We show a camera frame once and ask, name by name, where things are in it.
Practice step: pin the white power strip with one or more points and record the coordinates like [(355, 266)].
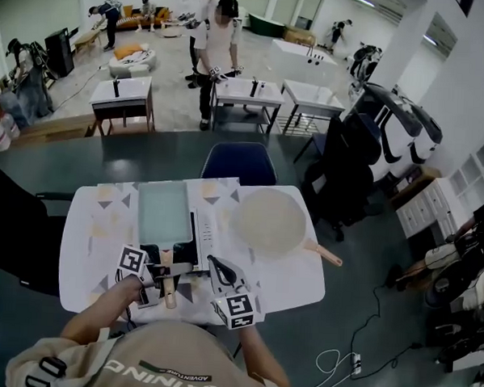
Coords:
[(356, 363)]

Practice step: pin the black and white massage chair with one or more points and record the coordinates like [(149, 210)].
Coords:
[(384, 131), (427, 133)]

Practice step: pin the white basin on metal stand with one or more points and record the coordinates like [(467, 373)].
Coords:
[(311, 99), (247, 98)]

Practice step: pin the person's left hand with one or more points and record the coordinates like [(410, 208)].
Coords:
[(128, 288)]

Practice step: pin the black faucet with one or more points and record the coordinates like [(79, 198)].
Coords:
[(254, 87), (117, 87)]

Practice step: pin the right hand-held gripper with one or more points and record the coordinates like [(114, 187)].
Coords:
[(240, 308)]

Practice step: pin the orange pillow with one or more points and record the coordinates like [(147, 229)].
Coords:
[(125, 52)]

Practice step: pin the white bathtub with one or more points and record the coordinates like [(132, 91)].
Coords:
[(301, 62)]

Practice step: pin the white round floor cushion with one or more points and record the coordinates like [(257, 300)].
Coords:
[(135, 63)]

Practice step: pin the wooden bench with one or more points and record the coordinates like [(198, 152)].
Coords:
[(87, 41)]

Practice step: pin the white basin on brown cabinet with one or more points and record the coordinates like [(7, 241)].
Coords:
[(125, 97)]

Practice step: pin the large clear water bottle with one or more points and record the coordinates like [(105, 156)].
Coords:
[(0, 131)]

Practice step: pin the person's left forearm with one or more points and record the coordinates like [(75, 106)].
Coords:
[(94, 316)]

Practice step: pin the dark green bathtub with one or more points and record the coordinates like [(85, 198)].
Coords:
[(267, 25)]

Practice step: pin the black cabinet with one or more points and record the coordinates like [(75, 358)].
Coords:
[(59, 53)]

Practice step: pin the black fabric chair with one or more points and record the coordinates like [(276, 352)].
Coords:
[(15, 225)]

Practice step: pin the blue plastic chair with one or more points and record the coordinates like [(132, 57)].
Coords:
[(239, 162)]

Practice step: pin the white drawer cabinet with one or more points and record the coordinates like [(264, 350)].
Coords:
[(425, 206)]

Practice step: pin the white glazed cabinet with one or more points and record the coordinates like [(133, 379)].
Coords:
[(480, 169)]

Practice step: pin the black office chair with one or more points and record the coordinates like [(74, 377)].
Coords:
[(342, 169)]

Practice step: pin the person's beige shirt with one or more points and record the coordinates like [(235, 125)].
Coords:
[(168, 367)]

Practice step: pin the white and black induction stove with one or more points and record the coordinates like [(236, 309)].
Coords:
[(205, 243)]

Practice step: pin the orange sofa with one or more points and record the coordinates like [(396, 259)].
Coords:
[(129, 21)]

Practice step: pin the person's right forearm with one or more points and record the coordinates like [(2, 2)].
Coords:
[(263, 361)]

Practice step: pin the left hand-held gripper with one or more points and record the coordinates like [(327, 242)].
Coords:
[(132, 260)]

